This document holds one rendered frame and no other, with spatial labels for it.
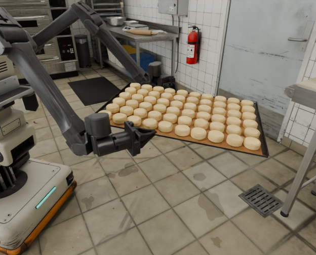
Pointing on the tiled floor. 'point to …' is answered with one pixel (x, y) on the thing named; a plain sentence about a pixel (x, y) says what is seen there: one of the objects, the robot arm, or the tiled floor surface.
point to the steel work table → (171, 35)
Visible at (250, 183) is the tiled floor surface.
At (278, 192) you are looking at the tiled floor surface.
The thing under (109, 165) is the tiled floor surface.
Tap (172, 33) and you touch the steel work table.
